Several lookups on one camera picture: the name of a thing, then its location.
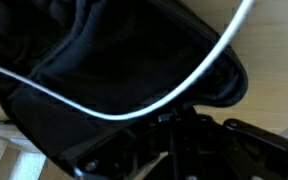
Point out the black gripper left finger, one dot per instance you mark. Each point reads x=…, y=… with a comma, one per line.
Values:
x=141, y=149

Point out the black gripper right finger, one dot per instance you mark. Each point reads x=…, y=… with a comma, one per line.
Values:
x=234, y=150

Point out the black portable bag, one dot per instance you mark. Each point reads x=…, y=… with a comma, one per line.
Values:
x=112, y=56

